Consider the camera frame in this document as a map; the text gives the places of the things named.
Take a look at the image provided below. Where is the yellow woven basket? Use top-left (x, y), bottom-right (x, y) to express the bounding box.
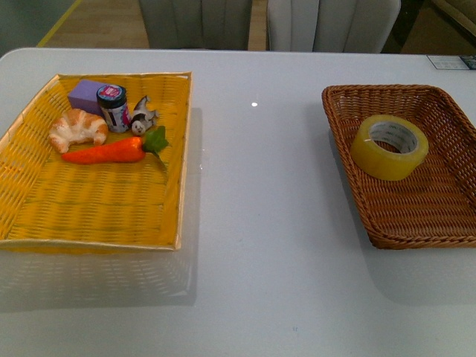
top-left (1, 72), bottom-right (193, 254)

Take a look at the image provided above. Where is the brown wicker basket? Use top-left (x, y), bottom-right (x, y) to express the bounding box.
top-left (322, 84), bottom-right (475, 249)

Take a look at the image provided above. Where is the small dark jar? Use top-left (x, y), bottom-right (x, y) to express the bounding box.
top-left (96, 84), bottom-right (131, 133)

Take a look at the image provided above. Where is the purple foam block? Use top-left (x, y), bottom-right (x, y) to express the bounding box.
top-left (68, 79), bottom-right (107, 117)

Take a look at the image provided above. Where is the grey left chair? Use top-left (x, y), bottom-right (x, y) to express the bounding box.
top-left (139, 0), bottom-right (252, 51)

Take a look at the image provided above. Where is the grey right chair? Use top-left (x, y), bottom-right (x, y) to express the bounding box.
top-left (267, 0), bottom-right (401, 54)

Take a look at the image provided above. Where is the yellow packing tape roll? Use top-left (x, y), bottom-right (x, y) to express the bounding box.
top-left (350, 115), bottom-right (429, 181)

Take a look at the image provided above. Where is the orange toy carrot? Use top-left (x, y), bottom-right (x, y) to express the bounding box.
top-left (61, 126), bottom-right (169, 165)

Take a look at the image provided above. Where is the grey chair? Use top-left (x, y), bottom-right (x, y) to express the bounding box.
top-left (139, 0), bottom-right (252, 51)
top-left (267, 0), bottom-right (401, 54)

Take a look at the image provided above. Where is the black white animal figurine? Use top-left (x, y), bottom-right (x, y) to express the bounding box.
top-left (129, 95), bottom-right (159, 136)

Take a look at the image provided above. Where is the toy croissant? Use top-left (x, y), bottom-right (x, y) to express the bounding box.
top-left (48, 109), bottom-right (109, 154)

